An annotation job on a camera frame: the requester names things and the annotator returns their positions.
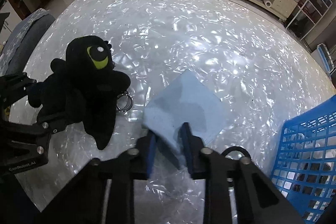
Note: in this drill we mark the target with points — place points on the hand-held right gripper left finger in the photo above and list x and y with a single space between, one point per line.
151 151

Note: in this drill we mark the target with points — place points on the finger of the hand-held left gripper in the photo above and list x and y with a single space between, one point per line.
52 121
18 85

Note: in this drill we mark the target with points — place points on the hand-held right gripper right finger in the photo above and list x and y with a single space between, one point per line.
185 145

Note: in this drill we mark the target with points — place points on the black plush toy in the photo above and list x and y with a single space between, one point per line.
78 87

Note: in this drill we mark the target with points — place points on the light blue cloth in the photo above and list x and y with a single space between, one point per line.
183 100

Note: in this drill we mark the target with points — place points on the blue plastic basket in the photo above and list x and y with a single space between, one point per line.
309 113

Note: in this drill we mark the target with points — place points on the white padded jacket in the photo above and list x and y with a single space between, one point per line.
331 154

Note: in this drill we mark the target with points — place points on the blue and white bin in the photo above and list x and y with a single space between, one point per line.
326 58

